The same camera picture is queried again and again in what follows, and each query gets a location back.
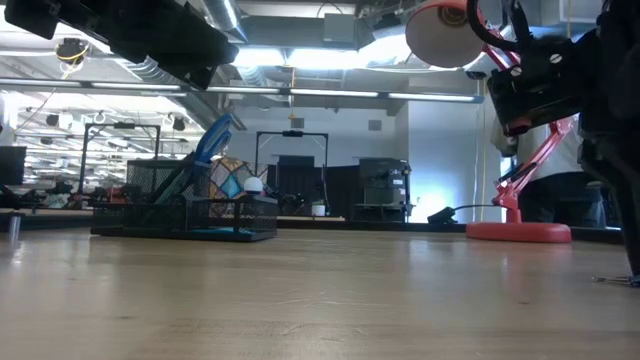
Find black lamp power plug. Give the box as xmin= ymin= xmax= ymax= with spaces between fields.
xmin=426 ymin=205 xmax=457 ymax=225

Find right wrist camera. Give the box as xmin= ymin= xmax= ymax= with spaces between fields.
xmin=487 ymin=27 xmax=601 ymax=137

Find blue handled scissors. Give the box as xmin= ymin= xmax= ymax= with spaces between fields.
xmin=154 ymin=112 xmax=236 ymax=205

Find black mesh desk organizer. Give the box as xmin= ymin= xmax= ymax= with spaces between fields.
xmin=89 ymin=158 xmax=279 ymax=244

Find white ball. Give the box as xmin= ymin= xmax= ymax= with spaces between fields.
xmin=242 ymin=175 xmax=266 ymax=197

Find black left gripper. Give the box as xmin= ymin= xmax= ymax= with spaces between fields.
xmin=3 ymin=0 xmax=240 ymax=92

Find red desk lamp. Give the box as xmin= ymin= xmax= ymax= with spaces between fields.
xmin=404 ymin=0 xmax=573 ymax=245

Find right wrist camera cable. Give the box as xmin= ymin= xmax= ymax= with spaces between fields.
xmin=466 ymin=0 xmax=532 ymax=54

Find black pen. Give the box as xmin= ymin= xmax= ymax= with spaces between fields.
xmin=147 ymin=151 xmax=197 ymax=204

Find black equipment rack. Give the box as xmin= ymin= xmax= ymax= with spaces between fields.
xmin=356 ymin=156 xmax=416 ymax=224

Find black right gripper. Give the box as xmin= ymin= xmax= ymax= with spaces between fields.
xmin=582 ymin=0 xmax=640 ymax=277

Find turquoise pencil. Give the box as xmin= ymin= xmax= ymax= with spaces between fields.
xmin=167 ymin=167 xmax=201 ymax=205

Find black flat screen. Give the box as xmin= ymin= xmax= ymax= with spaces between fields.
xmin=0 ymin=145 xmax=28 ymax=188

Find black rig frame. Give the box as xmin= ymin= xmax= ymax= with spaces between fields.
xmin=254 ymin=129 xmax=331 ymax=217
xmin=76 ymin=121 xmax=163 ymax=197

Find blue sticky note pad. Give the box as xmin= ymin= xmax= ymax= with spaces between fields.
xmin=192 ymin=226 xmax=257 ymax=238

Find black aluminium table frame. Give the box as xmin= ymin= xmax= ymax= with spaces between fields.
xmin=0 ymin=208 xmax=626 ymax=246

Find colourful patchwork panel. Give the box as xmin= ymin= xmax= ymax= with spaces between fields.
xmin=208 ymin=155 xmax=271 ymax=202

